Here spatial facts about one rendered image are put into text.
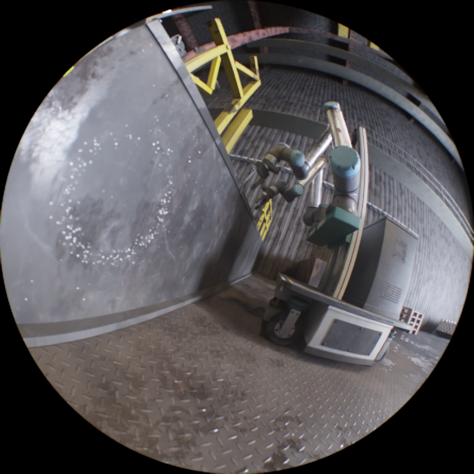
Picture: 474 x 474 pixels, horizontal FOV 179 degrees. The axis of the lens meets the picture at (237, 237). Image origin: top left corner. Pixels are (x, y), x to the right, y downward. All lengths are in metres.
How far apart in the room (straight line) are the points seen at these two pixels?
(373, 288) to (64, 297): 1.12
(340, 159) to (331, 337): 0.77
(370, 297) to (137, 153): 1.04
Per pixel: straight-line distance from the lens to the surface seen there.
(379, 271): 0.91
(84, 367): 0.42
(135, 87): 0.38
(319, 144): 1.14
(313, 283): 2.81
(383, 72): 5.94
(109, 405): 0.38
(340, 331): 0.77
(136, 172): 0.38
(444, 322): 9.75
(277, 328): 0.79
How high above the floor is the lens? 0.36
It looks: 4 degrees up
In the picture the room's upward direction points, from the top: 24 degrees clockwise
